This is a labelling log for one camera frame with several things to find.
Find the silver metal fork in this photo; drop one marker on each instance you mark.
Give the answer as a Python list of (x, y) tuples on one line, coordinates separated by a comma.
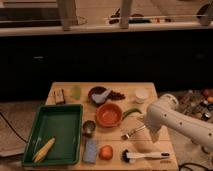
[(132, 132)]

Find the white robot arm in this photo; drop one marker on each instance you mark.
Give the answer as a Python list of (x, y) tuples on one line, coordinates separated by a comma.
[(163, 112)]

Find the green plastic tray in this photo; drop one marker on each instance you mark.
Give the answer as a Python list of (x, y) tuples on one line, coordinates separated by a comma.
[(61, 122)]

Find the dark brown bowl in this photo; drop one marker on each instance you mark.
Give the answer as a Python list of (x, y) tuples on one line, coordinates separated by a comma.
[(96, 90)]

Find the dark brown grape bunch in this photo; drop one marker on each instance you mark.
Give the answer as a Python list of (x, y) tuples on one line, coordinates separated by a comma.
[(116, 96)]

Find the white scoop spoon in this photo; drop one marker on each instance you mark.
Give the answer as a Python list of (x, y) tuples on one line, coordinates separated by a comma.
[(100, 98)]

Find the orange bowl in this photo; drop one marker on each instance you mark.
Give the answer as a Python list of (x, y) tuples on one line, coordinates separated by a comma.
[(108, 115)]

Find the pale green translucent cup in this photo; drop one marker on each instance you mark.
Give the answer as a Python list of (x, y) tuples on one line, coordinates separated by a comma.
[(76, 92)]

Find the green chili pepper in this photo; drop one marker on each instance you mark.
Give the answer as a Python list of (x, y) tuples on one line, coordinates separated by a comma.
[(130, 111)]

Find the white cup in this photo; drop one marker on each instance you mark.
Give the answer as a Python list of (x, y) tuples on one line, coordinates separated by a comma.
[(141, 95)]

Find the small metal cup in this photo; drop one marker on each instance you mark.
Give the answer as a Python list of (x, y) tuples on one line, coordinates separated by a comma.
[(89, 128)]

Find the small wooden block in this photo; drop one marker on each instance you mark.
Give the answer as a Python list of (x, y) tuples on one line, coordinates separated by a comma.
[(59, 96)]

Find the wooden table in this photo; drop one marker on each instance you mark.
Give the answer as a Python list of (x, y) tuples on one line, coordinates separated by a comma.
[(140, 142)]

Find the orange fruit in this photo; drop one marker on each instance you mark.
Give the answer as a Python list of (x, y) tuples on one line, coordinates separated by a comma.
[(106, 152)]

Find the blue grey sponge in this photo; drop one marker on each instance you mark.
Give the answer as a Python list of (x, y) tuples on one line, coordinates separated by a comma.
[(90, 151)]

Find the yellow corn cob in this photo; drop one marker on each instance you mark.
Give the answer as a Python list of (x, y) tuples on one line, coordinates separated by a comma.
[(42, 152)]

